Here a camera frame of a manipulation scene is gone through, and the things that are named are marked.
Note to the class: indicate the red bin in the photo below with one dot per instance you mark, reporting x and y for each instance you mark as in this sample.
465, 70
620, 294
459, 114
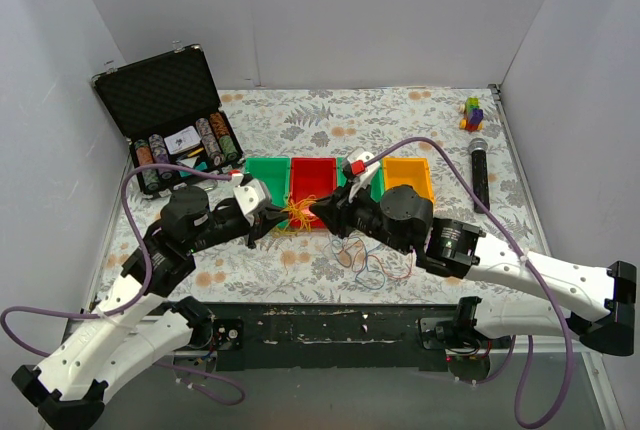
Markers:
310, 180

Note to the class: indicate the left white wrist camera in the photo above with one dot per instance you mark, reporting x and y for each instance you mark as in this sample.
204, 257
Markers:
252, 197

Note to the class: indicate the colourful toy block figure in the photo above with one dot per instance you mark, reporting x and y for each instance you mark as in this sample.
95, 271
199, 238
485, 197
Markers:
472, 115

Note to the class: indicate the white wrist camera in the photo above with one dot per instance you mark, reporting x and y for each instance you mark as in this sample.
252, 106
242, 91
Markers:
360, 169
252, 197

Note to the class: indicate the floral table mat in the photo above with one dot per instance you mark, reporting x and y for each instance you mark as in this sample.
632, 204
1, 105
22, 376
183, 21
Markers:
314, 267

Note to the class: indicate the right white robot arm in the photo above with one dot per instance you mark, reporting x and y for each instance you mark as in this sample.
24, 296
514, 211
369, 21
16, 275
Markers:
594, 305

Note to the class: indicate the left green bin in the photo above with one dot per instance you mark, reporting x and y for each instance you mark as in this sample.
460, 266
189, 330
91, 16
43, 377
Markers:
274, 172

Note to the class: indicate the right green bin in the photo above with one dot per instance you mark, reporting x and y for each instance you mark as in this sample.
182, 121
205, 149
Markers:
375, 184

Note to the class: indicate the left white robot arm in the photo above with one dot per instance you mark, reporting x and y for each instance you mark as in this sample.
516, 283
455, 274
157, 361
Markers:
135, 325

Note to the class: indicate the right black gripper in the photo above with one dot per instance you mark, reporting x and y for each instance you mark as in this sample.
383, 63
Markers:
339, 210

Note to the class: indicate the aluminium frame rail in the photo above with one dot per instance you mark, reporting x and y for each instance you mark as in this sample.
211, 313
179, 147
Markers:
593, 363

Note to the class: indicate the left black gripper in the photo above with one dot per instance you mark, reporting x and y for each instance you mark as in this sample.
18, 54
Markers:
254, 228

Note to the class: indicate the black microphone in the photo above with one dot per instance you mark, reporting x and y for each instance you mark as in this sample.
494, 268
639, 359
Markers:
478, 153

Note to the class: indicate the green bin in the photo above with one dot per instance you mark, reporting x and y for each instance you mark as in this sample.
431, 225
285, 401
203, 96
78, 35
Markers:
274, 172
375, 184

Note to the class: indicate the orange bin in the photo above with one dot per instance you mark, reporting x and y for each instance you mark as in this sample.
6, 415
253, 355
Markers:
414, 172

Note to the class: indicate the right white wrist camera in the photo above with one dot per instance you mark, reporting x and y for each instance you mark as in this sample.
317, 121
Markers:
360, 169

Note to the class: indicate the black poker chip case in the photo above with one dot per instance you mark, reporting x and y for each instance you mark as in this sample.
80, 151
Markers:
169, 111

